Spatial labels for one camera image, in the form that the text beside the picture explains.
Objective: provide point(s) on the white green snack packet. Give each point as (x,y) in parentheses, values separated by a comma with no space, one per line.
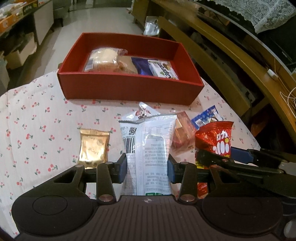
(163,69)

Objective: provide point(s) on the white storage box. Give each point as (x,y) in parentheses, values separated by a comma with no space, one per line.
(20,52)

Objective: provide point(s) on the brown pastry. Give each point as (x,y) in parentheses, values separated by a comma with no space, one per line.
(122,67)

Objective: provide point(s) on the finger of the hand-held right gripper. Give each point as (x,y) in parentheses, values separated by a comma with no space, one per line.
(208,158)
(240,154)

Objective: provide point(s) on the white cabinet panel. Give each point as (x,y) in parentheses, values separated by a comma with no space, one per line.
(44,20)

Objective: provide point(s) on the dark side table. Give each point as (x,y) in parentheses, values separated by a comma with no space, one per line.
(27,17)

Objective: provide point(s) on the orange clear snack packet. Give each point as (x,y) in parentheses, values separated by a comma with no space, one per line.
(182,134)

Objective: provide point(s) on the red gummy candy packet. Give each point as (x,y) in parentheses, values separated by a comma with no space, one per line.
(215,139)

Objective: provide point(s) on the grey sofa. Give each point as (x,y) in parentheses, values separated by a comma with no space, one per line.
(61,11)

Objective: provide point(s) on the blue foil snack packet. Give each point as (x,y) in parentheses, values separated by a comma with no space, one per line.
(141,66)

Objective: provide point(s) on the orange flat box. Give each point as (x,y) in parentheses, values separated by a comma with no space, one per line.
(10,22)

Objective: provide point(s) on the orange bag under stand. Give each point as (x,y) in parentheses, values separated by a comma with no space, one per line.
(257,126)

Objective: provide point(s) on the red cardboard box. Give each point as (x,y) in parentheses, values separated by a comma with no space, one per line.
(129,90)

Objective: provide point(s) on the black television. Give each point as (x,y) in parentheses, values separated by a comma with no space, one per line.
(284,46)

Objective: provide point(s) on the clear bag of bread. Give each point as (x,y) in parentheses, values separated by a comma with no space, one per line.
(104,56)

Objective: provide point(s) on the white lace cloth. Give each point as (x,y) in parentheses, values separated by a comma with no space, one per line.
(266,16)

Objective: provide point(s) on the wooden TV stand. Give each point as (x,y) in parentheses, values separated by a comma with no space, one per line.
(231,53)

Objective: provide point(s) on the red white snack packet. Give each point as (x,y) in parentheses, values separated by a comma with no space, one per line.
(144,111)

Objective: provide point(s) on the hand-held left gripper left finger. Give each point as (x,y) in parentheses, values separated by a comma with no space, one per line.
(122,169)

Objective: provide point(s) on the cherry print tablecloth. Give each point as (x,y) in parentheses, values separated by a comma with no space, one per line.
(46,120)

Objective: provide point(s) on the blue white small packet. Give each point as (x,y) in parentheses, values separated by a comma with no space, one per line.
(205,118)

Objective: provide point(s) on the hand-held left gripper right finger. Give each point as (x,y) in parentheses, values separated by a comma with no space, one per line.
(172,169)

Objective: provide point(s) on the gold foil snack packet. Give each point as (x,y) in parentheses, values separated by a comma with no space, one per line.
(93,148)

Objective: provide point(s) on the clear plastic bag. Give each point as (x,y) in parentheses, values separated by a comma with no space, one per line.
(151,25)

